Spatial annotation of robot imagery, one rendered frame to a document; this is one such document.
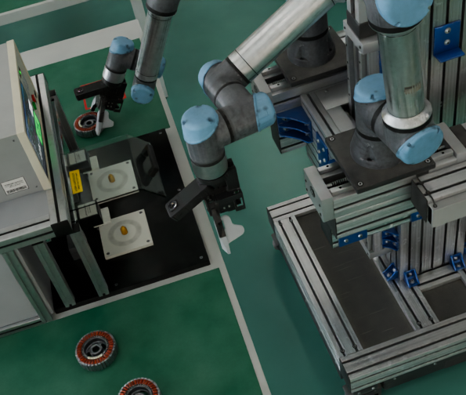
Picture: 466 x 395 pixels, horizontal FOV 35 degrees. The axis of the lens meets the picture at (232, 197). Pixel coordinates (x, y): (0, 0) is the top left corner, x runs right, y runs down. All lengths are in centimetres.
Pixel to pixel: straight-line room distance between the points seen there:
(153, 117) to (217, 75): 114
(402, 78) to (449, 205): 48
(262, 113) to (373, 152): 52
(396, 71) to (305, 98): 75
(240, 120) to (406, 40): 38
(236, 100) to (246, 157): 205
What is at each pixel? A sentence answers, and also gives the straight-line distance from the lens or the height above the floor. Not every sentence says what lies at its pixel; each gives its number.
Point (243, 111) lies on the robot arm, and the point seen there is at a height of 148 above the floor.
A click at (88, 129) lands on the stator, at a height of 79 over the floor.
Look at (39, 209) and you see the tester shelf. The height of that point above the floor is 111.
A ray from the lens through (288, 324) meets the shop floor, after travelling 295.
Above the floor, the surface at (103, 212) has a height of 88.
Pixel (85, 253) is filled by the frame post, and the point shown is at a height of 95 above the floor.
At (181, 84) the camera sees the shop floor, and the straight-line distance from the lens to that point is 411.
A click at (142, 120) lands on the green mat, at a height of 75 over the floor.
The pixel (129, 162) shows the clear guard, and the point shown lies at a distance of 210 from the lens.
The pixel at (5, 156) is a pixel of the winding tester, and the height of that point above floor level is 126.
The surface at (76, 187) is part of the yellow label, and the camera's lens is 209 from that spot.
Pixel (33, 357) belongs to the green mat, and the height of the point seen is 75.
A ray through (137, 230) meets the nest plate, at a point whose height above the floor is 78.
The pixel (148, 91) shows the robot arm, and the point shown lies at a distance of 246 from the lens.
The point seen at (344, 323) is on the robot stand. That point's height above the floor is 21.
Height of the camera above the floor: 245
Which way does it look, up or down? 46 degrees down
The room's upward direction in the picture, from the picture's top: 13 degrees counter-clockwise
